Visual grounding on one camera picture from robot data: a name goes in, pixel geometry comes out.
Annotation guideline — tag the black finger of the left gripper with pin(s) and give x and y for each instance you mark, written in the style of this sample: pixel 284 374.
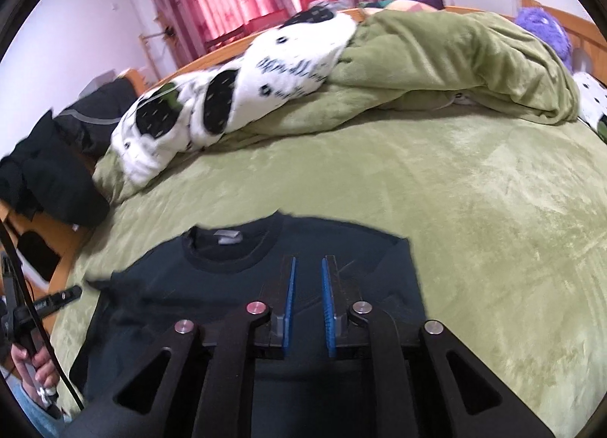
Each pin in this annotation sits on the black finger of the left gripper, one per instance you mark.
pixel 52 303

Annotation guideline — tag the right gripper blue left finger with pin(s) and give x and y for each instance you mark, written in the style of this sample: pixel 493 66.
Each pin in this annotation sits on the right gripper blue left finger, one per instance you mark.
pixel 283 297

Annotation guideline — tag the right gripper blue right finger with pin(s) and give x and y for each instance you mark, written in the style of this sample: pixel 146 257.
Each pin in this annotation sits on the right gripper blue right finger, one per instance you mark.
pixel 335 308

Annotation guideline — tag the dark navy sweatshirt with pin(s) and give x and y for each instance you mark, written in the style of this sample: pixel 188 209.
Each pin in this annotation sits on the dark navy sweatshirt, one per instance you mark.
pixel 205 275

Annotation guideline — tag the black clothes pile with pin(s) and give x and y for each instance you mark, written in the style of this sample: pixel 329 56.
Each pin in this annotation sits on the black clothes pile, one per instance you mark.
pixel 47 172

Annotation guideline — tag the person's left hand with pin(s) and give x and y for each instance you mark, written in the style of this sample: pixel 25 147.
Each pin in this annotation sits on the person's left hand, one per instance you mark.
pixel 35 371

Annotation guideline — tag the green plush bed sheet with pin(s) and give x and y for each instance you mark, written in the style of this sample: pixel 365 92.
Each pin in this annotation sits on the green plush bed sheet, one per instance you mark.
pixel 506 218

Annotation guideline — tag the green and white patterned duvet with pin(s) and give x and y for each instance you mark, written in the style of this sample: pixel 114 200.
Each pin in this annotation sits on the green and white patterned duvet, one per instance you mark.
pixel 321 69

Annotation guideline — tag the wooden coat rack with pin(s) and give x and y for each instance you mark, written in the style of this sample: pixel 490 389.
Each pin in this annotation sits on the wooden coat rack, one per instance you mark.
pixel 160 48

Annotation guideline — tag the white patterned pillow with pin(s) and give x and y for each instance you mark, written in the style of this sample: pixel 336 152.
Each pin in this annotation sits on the white patterned pillow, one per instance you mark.
pixel 592 103

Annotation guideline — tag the purple plush toy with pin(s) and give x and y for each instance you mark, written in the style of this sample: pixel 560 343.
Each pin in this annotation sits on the purple plush toy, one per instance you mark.
pixel 547 28

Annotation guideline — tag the wooden bed frame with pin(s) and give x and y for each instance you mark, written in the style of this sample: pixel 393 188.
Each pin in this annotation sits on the wooden bed frame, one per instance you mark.
pixel 313 73

